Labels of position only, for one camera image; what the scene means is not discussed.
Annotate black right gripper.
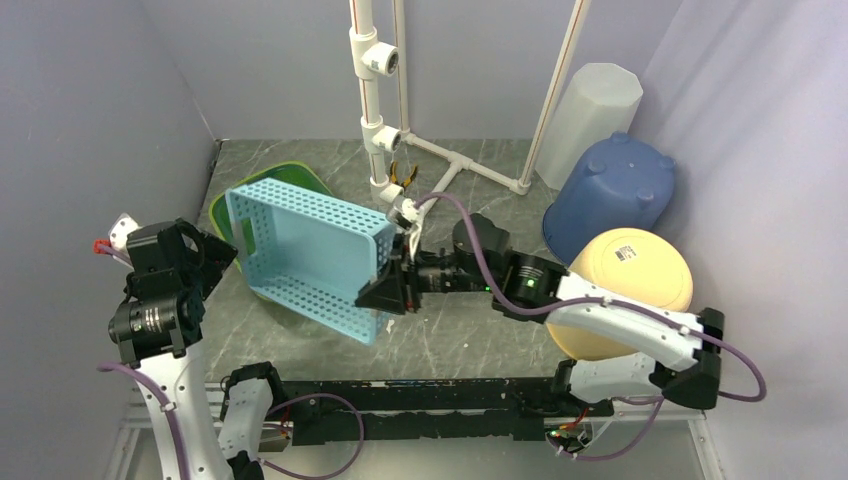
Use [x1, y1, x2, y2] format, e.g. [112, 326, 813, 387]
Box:
[355, 233, 496, 314]

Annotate teal perforated plastic basket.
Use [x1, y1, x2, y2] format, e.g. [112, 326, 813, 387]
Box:
[225, 179, 395, 345]

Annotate cream yellow bucket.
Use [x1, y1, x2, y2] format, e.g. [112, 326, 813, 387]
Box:
[548, 228, 694, 361]

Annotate blue and cream bucket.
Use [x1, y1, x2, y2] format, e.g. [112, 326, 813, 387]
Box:
[541, 132, 677, 265]

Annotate white octagonal plastic container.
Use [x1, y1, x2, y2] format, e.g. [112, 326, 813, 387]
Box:
[535, 63, 643, 190]

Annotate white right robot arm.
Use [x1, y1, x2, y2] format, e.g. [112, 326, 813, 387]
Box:
[355, 214, 724, 415]

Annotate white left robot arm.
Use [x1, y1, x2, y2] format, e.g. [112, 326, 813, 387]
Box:
[99, 214, 288, 479]

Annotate black base bar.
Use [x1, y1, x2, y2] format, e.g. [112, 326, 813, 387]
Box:
[267, 377, 614, 446]

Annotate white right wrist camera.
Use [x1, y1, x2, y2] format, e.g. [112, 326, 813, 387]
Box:
[386, 196, 423, 259]

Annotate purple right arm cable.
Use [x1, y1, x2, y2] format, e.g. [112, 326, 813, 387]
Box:
[413, 192, 768, 464]

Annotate yellow handled pliers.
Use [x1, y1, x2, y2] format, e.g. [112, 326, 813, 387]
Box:
[389, 160, 419, 189]

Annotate white PVC pipe frame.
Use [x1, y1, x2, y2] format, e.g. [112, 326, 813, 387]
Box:
[347, 0, 594, 220]

